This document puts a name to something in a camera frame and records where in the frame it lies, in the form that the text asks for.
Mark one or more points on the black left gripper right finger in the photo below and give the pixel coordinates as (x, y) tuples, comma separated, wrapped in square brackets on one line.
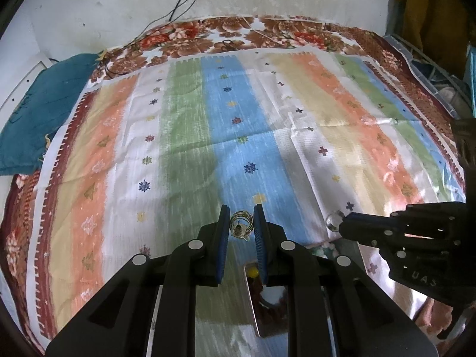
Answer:
[(283, 262)]

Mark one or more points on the teal quilted pillow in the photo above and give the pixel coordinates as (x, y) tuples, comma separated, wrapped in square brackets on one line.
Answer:
[(43, 110)]

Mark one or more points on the floral brown bedsheet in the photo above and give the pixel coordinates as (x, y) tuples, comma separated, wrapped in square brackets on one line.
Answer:
[(189, 39)]

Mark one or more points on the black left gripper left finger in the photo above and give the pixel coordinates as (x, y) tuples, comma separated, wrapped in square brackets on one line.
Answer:
[(199, 262)]

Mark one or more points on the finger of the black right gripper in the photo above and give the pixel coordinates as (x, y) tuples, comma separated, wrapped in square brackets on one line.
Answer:
[(374, 230)]

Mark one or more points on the striped colourful cloth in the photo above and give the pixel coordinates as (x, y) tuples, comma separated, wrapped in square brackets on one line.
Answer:
[(144, 160)]

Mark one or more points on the mustard yellow hanging cloth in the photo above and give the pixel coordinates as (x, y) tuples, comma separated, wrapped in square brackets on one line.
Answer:
[(442, 29)]

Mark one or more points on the grey metal tray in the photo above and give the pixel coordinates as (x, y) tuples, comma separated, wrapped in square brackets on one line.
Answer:
[(268, 305)]

